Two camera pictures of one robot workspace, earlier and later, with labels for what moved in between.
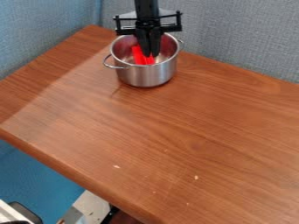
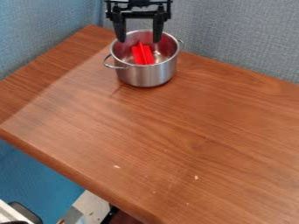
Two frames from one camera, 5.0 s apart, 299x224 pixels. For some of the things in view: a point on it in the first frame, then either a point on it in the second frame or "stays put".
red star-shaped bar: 140,58 stays put
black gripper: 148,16 to 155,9
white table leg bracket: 88,210 stays put
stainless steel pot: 144,75 stays put
